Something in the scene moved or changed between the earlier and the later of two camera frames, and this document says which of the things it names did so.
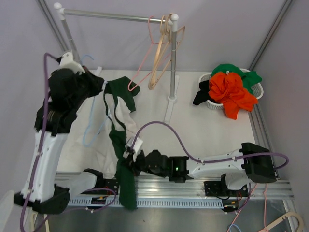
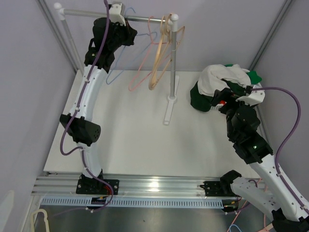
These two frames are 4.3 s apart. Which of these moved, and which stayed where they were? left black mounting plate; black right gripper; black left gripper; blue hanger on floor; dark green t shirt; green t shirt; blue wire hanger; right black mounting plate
Moved: black left gripper; blue wire hanger; dark green t shirt; black right gripper; green t shirt
Stayed: blue hanger on floor; right black mounting plate; left black mounting plate
